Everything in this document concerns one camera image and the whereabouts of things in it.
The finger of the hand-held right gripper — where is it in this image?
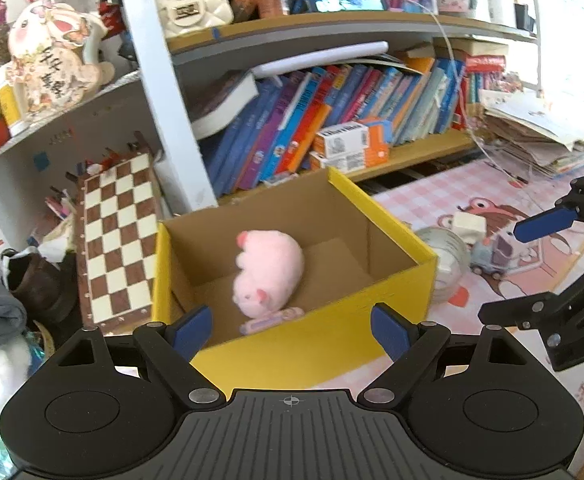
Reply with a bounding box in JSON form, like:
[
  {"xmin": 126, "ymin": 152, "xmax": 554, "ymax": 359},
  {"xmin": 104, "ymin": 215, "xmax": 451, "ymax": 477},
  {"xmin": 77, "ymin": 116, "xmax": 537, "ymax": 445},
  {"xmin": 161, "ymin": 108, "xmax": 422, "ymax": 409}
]
[
  {"xmin": 513, "ymin": 169, "xmax": 584, "ymax": 244},
  {"xmin": 478, "ymin": 294, "xmax": 573, "ymax": 333}
]

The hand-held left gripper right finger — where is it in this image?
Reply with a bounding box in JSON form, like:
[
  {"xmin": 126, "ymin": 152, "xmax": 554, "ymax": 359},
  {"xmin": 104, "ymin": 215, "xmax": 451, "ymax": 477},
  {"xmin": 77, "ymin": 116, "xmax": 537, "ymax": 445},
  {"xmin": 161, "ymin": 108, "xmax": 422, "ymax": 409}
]
[{"xmin": 357, "ymin": 303, "xmax": 538, "ymax": 406}]

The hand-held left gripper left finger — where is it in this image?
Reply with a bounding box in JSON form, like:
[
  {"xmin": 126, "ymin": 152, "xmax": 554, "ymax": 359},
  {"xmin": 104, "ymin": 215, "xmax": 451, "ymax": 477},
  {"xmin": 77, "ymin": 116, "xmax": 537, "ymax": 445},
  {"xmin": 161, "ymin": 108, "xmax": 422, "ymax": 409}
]
[{"xmin": 46, "ymin": 305, "xmax": 227, "ymax": 407}]

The grey toy truck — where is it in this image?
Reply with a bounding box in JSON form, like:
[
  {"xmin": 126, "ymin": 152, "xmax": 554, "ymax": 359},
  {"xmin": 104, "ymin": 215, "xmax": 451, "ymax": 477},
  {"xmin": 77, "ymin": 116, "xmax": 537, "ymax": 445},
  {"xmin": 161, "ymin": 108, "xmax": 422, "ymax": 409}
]
[{"xmin": 471, "ymin": 234, "xmax": 515, "ymax": 278}]

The yellow cardboard box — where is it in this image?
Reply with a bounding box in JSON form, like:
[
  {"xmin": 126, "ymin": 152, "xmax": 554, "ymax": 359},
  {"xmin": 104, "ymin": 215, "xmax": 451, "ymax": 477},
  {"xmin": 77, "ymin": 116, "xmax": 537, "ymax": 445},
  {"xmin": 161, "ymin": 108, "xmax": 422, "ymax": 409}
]
[{"xmin": 152, "ymin": 166, "xmax": 439, "ymax": 392}]

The pink plush toy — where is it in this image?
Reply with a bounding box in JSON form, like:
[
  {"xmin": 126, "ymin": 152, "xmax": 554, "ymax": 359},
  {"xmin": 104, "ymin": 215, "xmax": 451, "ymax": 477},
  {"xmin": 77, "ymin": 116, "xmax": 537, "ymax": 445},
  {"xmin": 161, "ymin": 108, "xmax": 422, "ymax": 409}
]
[{"xmin": 232, "ymin": 230, "xmax": 305, "ymax": 318}]

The white block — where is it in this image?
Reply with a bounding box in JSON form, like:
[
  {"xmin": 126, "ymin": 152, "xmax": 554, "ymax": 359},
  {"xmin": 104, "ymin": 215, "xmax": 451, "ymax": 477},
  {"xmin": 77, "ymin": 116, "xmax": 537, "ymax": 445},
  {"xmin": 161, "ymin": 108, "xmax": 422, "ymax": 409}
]
[{"xmin": 452, "ymin": 211, "xmax": 488, "ymax": 246}]

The clear glass jar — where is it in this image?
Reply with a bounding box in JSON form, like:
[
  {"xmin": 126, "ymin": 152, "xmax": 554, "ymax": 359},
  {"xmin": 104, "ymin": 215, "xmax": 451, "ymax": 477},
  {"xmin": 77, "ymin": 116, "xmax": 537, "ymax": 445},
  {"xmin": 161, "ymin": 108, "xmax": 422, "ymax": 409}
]
[{"xmin": 414, "ymin": 226, "xmax": 472, "ymax": 303}]

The stack of loose papers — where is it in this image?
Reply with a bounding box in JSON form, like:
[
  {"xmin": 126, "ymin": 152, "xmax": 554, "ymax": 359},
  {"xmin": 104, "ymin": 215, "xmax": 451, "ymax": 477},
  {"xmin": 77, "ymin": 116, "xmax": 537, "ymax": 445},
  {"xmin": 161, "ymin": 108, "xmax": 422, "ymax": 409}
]
[{"xmin": 477, "ymin": 87, "xmax": 584, "ymax": 178}]

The brown white chessboard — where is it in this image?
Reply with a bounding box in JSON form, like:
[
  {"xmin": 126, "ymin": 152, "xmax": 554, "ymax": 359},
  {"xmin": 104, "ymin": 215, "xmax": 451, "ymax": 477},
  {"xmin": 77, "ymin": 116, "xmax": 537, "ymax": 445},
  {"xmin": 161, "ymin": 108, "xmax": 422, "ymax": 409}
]
[{"xmin": 74, "ymin": 152, "xmax": 165, "ymax": 333}]

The pink cartoon play mat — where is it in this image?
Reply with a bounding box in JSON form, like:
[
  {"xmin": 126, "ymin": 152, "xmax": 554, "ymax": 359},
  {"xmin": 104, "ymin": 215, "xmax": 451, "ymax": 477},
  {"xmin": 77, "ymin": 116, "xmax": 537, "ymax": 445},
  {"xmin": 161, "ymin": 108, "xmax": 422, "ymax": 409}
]
[{"xmin": 372, "ymin": 160, "xmax": 584, "ymax": 476}]

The brown boot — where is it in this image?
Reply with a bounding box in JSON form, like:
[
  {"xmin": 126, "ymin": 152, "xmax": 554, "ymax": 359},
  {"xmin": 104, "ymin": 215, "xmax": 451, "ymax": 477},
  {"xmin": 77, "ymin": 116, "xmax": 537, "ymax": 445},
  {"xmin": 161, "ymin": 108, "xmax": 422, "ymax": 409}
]
[{"xmin": 9, "ymin": 252, "xmax": 80, "ymax": 333}]

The white orange carton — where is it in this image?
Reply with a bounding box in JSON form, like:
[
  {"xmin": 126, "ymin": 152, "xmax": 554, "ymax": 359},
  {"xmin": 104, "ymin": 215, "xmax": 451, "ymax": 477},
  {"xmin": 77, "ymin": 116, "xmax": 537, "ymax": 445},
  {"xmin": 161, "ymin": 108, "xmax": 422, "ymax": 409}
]
[
  {"xmin": 314, "ymin": 121, "xmax": 393, "ymax": 158},
  {"xmin": 309, "ymin": 147, "xmax": 390, "ymax": 171}
]

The white wooden bookshelf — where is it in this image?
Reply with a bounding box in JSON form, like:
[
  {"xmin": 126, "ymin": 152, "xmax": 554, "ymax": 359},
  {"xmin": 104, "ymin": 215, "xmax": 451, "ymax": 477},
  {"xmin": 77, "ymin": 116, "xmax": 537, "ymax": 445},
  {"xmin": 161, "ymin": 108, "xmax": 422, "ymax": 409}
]
[{"xmin": 0, "ymin": 0, "xmax": 543, "ymax": 221}]

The thick dark book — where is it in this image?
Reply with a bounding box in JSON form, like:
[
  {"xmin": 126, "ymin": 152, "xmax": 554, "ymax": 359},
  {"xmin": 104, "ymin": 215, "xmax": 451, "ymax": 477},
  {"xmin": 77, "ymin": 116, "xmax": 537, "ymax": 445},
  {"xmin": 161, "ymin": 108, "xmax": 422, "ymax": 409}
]
[{"xmin": 192, "ymin": 72, "xmax": 260, "ymax": 141}]

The row of colourful books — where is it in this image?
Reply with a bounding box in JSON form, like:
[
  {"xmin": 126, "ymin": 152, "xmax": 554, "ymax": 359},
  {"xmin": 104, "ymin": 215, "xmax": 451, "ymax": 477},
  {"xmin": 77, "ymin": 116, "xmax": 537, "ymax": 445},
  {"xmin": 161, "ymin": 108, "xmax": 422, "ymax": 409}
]
[{"xmin": 192, "ymin": 57, "xmax": 465, "ymax": 198}]

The white rolled paper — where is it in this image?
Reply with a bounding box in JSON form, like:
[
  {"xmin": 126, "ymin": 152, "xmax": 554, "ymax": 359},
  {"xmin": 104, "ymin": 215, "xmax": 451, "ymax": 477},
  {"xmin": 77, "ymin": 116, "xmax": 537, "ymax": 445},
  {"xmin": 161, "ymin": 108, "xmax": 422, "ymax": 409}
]
[{"xmin": 252, "ymin": 41, "xmax": 390, "ymax": 78}]

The yellow white box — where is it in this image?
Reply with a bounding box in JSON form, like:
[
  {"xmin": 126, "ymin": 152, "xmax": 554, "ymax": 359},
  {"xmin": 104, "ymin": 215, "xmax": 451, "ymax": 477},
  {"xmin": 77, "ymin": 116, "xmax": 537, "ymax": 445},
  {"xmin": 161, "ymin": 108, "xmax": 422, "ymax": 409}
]
[{"xmin": 0, "ymin": 67, "xmax": 22, "ymax": 128}]

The pink white plush figure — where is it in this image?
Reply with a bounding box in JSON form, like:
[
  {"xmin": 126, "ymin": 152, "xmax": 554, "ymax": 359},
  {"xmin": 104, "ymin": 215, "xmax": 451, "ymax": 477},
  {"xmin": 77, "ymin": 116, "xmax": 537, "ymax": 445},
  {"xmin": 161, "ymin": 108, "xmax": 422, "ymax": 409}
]
[{"xmin": 6, "ymin": 0, "xmax": 117, "ymax": 121}]

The white cable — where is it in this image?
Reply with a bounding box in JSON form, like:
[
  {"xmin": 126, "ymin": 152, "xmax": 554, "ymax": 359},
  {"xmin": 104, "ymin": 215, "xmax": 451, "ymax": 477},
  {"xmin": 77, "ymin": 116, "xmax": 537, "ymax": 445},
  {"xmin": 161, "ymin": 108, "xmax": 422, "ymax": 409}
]
[{"xmin": 387, "ymin": 0, "xmax": 528, "ymax": 186}]

